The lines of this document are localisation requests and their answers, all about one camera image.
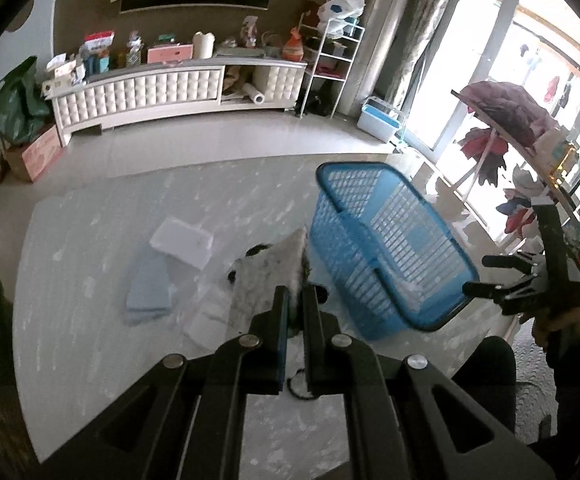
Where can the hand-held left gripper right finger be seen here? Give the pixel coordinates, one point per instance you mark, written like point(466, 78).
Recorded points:
point(312, 320)

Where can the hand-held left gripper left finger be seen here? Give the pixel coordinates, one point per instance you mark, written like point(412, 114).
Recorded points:
point(282, 355)

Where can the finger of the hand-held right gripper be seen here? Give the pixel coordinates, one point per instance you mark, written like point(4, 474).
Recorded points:
point(490, 290)
point(507, 261)

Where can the blue plastic basket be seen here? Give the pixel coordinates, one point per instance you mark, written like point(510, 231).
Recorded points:
point(350, 240)

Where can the person's right hand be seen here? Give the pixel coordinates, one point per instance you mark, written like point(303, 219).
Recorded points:
point(570, 322)

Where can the clear plastic bag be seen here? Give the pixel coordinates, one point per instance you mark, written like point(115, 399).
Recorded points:
point(210, 315)

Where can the person's leg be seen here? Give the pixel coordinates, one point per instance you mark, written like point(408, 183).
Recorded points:
point(485, 385)

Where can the grey patterned mat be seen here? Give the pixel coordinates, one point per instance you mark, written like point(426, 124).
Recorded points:
point(532, 385)

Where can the red garment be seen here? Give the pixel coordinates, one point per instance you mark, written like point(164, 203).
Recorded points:
point(485, 152)

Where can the clothes drying rack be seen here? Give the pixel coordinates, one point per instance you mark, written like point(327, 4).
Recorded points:
point(515, 142)

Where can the pink quilted garment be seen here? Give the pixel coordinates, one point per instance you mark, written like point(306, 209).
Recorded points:
point(505, 110)

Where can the blue flat packet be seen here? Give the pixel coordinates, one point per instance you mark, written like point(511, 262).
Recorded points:
point(147, 290)

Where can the white flat packet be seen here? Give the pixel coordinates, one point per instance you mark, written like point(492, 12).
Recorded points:
point(180, 242)

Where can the blue white storage box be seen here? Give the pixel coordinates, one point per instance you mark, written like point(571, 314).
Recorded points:
point(377, 120)

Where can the white paper roll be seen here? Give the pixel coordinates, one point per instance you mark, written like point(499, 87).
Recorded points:
point(254, 94)

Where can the grey curtain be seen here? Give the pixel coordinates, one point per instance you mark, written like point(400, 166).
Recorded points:
point(425, 35)

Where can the standing air conditioner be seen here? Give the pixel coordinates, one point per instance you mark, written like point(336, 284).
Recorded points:
point(390, 35)

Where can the white tufted TV cabinet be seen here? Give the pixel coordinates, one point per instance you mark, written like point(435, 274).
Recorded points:
point(160, 92)

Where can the cream cylinder roll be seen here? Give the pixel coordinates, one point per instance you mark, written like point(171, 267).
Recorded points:
point(203, 46)

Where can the white plastic bag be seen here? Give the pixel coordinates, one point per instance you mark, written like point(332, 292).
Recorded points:
point(342, 10)

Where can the pink box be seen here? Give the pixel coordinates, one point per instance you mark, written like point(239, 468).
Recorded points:
point(170, 53)

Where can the cardboard box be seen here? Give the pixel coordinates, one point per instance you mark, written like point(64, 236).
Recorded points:
point(40, 155)

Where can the black television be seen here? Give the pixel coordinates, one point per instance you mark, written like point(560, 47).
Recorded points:
point(195, 4)

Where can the red label packets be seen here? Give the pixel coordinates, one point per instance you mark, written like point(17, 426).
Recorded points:
point(99, 50)

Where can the green plastic bag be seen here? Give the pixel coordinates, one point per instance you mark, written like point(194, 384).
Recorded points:
point(17, 105)

